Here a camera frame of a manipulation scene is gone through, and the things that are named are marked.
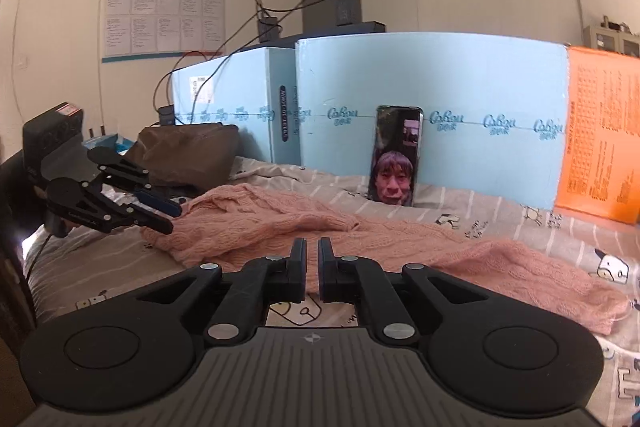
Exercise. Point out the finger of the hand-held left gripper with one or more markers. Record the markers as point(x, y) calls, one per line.
point(155, 224)
point(160, 205)

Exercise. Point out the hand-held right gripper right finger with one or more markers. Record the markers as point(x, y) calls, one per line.
point(325, 268)

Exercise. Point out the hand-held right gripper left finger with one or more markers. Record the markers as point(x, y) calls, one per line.
point(298, 268)

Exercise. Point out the pink knitted sweater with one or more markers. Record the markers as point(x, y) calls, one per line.
point(260, 222)

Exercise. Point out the blue box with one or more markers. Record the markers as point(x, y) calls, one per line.
point(102, 143)

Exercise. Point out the brown cloth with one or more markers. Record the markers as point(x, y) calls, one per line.
point(185, 152)

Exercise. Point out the black charger box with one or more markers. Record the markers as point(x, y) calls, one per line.
point(167, 115)

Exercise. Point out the black smartphone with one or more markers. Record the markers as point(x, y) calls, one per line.
point(395, 157)

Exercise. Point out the small light blue foam board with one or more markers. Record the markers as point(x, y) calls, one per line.
point(235, 77)

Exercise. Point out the cartoon print bedsheet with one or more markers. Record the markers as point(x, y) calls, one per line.
point(475, 227)

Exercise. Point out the small black power adapter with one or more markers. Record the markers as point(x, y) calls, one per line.
point(269, 31)

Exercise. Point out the large light blue foam board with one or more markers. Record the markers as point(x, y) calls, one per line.
point(450, 72)

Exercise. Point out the dark blue board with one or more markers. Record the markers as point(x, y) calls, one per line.
point(325, 32)

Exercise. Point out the large black power adapter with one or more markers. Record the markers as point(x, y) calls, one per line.
point(347, 9)

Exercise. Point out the orange printed board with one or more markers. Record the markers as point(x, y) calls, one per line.
point(605, 132)

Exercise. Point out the grey metal cabinet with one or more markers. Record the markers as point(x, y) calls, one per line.
point(612, 37)

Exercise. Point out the white and blue wall poster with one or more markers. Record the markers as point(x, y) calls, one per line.
point(160, 14)

